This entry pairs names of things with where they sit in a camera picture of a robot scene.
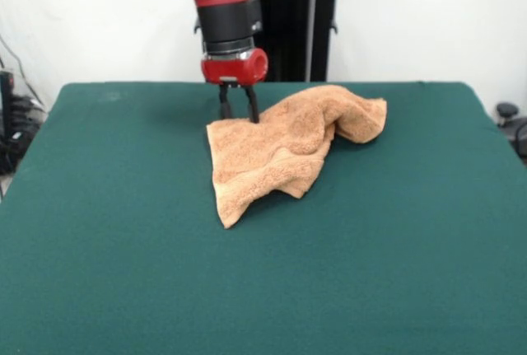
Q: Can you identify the tan terry towel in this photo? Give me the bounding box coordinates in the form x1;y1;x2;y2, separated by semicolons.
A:
205;85;388;231

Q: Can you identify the grey cable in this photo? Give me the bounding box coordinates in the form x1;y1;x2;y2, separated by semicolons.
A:
0;35;42;105

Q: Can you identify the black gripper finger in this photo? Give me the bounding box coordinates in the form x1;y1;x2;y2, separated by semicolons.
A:
217;84;232;119
245;86;260;124

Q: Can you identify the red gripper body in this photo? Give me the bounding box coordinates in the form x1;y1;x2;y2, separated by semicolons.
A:
200;48;269;86

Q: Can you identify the dark green table cloth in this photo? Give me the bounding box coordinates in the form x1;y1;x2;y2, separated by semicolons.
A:
0;81;527;355

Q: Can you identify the black computer tower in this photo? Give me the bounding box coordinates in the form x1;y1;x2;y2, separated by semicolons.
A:
0;69;16;142

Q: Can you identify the black equipment pile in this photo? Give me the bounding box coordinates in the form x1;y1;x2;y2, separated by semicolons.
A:
0;95;49;175

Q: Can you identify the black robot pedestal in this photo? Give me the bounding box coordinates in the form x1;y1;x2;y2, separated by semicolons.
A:
193;0;357;83

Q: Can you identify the black office chair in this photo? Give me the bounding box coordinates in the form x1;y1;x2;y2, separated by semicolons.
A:
495;101;527;166

